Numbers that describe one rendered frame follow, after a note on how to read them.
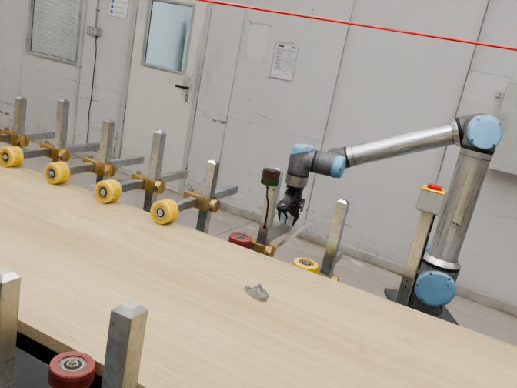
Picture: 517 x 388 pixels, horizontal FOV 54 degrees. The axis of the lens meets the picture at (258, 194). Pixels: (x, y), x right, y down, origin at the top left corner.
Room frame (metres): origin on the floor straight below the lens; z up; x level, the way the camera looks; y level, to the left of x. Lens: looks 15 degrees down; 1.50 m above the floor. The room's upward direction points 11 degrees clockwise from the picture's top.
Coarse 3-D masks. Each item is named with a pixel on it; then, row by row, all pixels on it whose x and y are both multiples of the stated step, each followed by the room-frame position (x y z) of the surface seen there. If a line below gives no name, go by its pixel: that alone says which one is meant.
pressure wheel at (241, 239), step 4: (232, 232) 1.66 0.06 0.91; (236, 232) 1.67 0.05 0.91; (240, 232) 1.67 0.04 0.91; (232, 236) 1.62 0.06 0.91; (236, 236) 1.64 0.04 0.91; (240, 236) 1.63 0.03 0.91; (244, 236) 1.65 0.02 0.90; (248, 236) 1.65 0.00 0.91; (228, 240) 1.63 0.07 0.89; (232, 240) 1.61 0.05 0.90; (236, 240) 1.60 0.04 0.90; (240, 240) 1.60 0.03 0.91; (244, 240) 1.61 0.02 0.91; (248, 240) 1.62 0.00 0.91; (236, 244) 1.60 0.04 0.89; (240, 244) 1.60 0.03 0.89; (244, 244) 1.60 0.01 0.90; (248, 244) 1.62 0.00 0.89; (248, 248) 1.62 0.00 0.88
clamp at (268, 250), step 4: (252, 240) 1.72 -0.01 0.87; (252, 244) 1.71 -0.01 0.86; (256, 244) 1.70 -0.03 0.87; (260, 244) 1.70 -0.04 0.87; (268, 244) 1.71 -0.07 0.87; (252, 248) 1.70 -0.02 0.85; (256, 248) 1.70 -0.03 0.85; (260, 248) 1.69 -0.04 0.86; (264, 248) 1.69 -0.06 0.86; (268, 248) 1.69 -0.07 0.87; (272, 248) 1.69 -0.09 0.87; (260, 252) 1.69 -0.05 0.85; (264, 252) 1.69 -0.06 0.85; (268, 252) 1.68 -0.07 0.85; (272, 252) 1.70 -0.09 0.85; (272, 256) 1.71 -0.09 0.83
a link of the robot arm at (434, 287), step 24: (480, 120) 1.84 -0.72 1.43; (480, 144) 1.83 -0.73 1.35; (456, 168) 1.89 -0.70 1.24; (480, 168) 1.84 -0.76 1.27; (456, 192) 1.85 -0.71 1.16; (456, 216) 1.84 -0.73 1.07; (432, 240) 1.89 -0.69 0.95; (456, 240) 1.84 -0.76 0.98; (432, 264) 1.84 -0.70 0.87; (456, 264) 1.85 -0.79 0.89; (432, 288) 1.81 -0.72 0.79
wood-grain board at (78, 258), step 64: (0, 192) 1.62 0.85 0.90; (64, 192) 1.75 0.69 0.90; (0, 256) 1.17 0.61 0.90; (64, 256) 1.24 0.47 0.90; (128, 256) 1.32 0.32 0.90; (192, 256) 1.41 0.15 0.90; (256, 256) 1.50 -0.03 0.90; (64, 320) 0.94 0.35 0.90; (192, 320) 1.05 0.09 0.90; (256, 320) 1.10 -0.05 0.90; (320, 320) 1.17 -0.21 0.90; (384, 320) 1.23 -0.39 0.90; (192, 384) 0.82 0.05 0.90; (256, 384) 0.86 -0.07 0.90; (320, 384) 0.90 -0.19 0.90; (384, 384) 0.94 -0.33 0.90; (448, 384) 0.99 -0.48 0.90; (512, 384) 1.04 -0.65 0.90
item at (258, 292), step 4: (260, 284) 1.27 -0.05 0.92; (244, 288) 1.25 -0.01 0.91; (248, 288) 1.24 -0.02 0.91; (252, 288) 1.26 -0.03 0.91; (256, 288) 1.25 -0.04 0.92; (260, 288) 1.26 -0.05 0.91; (264, 288) 1.28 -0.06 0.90; (248, 292) 1.24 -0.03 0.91; (252, 292) 1.23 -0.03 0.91; (256, 292) 1.22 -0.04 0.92; (260, 292) 1.25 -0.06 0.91; (264, 292) 1.24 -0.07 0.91; (252, 296) 1.22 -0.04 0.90; (256, 296) 1.22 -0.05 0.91; (260, 296) 1.22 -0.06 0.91; (264, 296) 1.21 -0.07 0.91; (268, 296) 1.23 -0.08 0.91; (260, 300) 1.21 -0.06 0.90
